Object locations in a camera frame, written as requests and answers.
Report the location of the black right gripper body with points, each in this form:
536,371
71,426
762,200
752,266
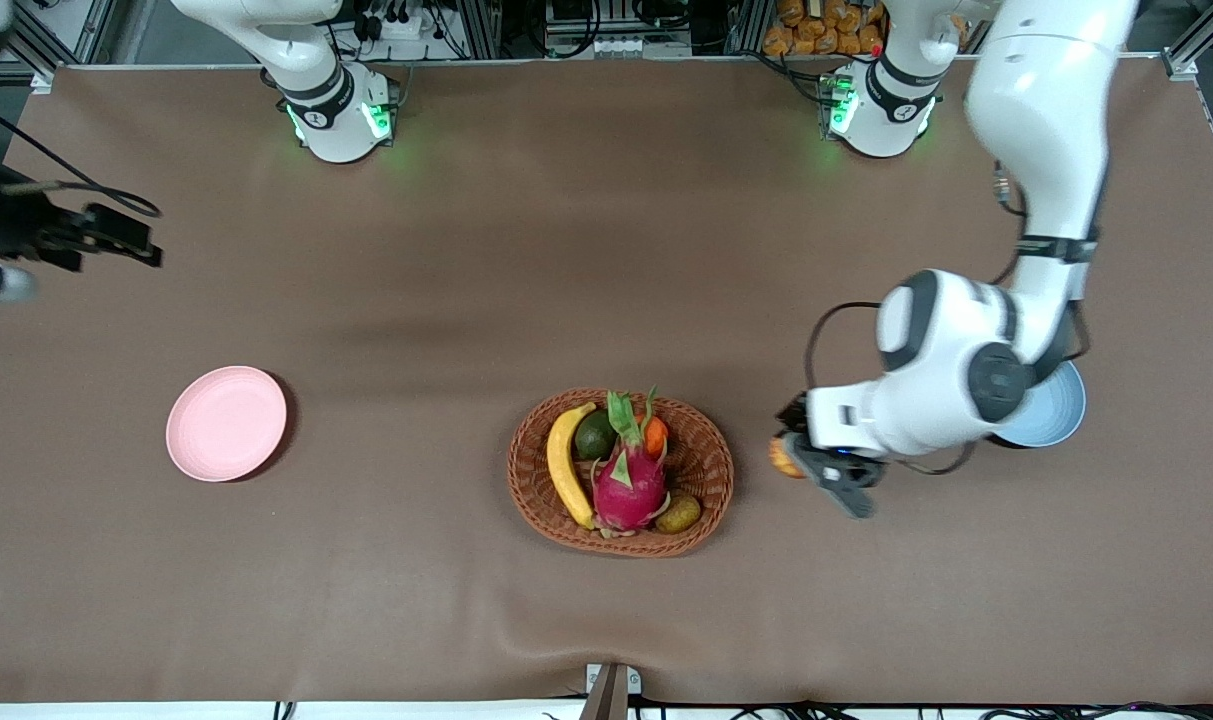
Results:
21,226

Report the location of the red yellow apple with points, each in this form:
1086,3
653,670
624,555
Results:
782,460

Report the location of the yellow banana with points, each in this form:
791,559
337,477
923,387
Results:
563,470

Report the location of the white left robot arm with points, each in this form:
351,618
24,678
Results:
1041,120

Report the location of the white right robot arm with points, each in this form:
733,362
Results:
316,80

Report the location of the orange carrot with green stalk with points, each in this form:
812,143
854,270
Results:
657,437

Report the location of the pink dragon fruit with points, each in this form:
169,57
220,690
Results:
628,485

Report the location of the dark green avocado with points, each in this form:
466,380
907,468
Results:
596,437

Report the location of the light blue round plate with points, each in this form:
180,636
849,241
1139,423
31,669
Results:
1061,410

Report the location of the pink round plate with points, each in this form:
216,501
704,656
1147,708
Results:
226,423

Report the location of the brown table cover cloth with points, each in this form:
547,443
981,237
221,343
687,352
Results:
606,250

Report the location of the brown oval wicker basket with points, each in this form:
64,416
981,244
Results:
526,470

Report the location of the white power strip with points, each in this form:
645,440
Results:
396,25

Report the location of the orange packaged snacks heap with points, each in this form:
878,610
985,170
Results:
816,35

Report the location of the aluminium frame post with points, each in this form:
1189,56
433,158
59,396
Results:
1191,55
478,30
94,30

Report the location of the grey metal camera stand post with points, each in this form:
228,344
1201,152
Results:
606,700

